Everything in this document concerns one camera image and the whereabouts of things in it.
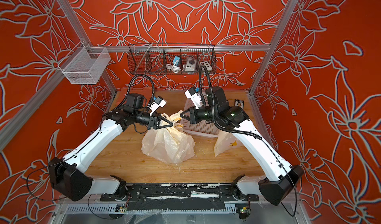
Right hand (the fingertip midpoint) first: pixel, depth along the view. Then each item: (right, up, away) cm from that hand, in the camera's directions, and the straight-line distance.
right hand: (179, 114), depth 62 cm
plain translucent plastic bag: (-3, -13, 0) cm, 13 cm away
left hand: (-4, -5, +4) cm, 7 cm away
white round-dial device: (+6, +29, +28) cm, 41 cm away
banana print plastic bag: (+24, -15, +16) cm, 33 cm away
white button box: (+17, +29, +32) cm, 47 cm away
